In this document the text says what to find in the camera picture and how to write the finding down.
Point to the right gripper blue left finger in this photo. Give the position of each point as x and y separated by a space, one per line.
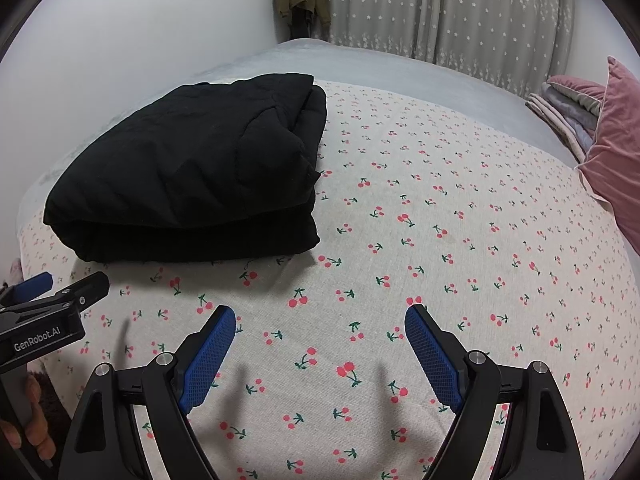
200 357

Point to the folded blankets stack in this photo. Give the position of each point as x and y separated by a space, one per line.
571 107

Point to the grey dotted curtain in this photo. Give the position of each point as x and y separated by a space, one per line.
513 44

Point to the person's left hand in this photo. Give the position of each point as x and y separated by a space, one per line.
37 428

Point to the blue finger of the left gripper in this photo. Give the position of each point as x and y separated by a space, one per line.
32 288
88 290

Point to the cherry print bed cover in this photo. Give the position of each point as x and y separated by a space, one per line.
415 204

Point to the black quilted jacket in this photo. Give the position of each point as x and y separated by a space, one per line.
208 172

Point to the pink velvet pillow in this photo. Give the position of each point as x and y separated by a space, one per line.
611 171

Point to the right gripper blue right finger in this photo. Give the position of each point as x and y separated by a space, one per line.
440 355

